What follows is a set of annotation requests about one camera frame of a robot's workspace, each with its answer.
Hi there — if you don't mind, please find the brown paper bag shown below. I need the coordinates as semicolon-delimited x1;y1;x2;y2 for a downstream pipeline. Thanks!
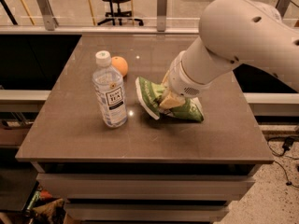
33;199;65;224

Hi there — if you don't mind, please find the metal railing post left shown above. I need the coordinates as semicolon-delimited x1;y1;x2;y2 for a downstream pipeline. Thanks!
36;0;58;31

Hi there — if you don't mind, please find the clear plastic tea bottle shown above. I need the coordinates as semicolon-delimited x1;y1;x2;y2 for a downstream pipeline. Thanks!
92;50;127;128

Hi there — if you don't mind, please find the grey drawer cabinet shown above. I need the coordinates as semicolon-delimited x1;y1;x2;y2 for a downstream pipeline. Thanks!
37;173;255;224

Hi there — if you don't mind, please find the green jalapeno chip bag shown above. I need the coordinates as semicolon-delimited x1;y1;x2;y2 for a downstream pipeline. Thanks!
135;77;204;122

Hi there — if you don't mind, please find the metal railing post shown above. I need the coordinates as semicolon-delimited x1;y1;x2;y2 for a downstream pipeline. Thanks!
36;0;58;31
157;0;167;32
276;0;292;17

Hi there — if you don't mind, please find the metal railing post right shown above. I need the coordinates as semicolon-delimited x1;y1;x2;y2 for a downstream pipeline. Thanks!
276;0;292;17

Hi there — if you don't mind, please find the orange fruit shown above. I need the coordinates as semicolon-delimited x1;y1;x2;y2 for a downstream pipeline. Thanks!
112;56;128;77

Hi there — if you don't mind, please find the black cable with adapter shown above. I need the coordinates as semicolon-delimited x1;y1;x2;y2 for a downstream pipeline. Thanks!
266;135;299;189

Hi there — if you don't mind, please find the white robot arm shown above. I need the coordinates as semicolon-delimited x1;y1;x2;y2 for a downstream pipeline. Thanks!
159;0;299;109

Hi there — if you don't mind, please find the metal railing post middle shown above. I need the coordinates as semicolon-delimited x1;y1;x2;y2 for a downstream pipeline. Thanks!
157;0;167;32

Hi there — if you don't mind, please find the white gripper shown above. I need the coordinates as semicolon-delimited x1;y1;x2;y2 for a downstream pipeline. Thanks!
159;51;210;109

